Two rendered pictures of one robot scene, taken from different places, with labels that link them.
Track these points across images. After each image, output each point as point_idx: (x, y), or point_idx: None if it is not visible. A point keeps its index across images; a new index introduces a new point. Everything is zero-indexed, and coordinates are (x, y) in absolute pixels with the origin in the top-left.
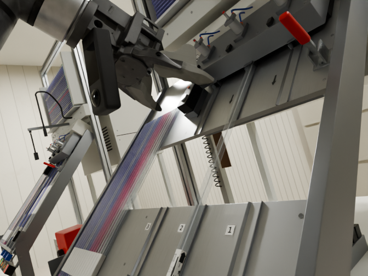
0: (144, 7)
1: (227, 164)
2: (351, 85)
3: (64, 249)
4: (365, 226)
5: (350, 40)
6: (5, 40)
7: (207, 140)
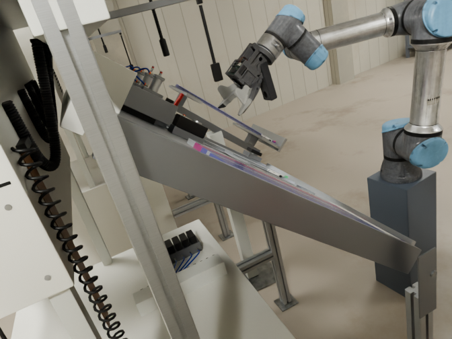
0: (209, 35)
1: (107, 314)
2: None
3: None
4: (114, 291)
5: None
6: (294, 54)
7: (77, 297)
